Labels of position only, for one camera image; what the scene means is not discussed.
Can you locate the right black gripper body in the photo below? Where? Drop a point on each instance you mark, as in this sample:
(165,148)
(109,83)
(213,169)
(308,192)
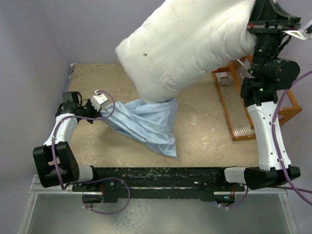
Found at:
(264,24)

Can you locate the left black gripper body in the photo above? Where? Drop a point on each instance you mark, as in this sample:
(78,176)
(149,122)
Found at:
(88,110)

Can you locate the light blue pillowcase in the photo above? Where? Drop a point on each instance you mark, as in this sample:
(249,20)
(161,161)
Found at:
(149,124)

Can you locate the white pillow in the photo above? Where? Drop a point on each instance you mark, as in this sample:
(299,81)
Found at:
(182,41)

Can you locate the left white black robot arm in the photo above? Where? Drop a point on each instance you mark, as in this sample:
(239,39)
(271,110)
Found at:
(54,160)

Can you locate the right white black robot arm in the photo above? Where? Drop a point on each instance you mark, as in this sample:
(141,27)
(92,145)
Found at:
(269,74)

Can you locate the orange wooden tiered rack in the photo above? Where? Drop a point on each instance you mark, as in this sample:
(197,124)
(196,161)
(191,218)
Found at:
(240,122)

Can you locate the small clear plastic box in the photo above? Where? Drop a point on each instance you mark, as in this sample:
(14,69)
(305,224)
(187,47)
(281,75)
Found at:
(223,79)

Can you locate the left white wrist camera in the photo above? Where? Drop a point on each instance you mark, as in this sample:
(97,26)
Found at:
(98,99)

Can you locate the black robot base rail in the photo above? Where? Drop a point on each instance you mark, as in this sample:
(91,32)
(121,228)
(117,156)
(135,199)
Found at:
(203,183)

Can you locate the aluminium extrusion frame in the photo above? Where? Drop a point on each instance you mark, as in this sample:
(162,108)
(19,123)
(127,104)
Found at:
(202,139)

